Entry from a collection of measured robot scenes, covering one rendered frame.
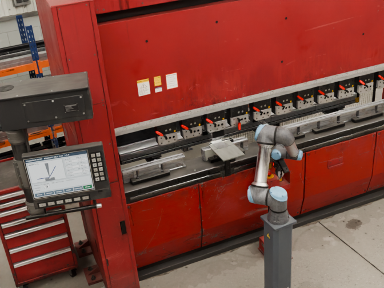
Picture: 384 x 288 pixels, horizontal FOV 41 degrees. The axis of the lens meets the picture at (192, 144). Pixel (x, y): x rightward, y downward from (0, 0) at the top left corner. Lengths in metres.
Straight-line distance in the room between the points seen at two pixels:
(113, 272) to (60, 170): 1.29
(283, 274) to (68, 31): 2.21
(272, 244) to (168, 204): 0.88
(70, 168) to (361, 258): 2.59
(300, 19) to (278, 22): 0.20
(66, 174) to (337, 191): 2.67
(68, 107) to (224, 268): 2.13
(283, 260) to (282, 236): 0.21
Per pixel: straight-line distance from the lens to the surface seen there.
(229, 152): 3.97
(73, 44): 3.23
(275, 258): 3.74
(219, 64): 3.83
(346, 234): 4.82
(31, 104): 2.90
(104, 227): 3.83
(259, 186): 3.52
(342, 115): 4.66
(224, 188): 4.17
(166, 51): 3.63
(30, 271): 4.40
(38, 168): 3.05
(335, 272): 4.43
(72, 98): 2.88
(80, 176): 3.08
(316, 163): 4.55
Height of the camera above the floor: 2.97
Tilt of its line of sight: 29 degrees down
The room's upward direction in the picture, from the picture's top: 5 degrees counter-clockwise
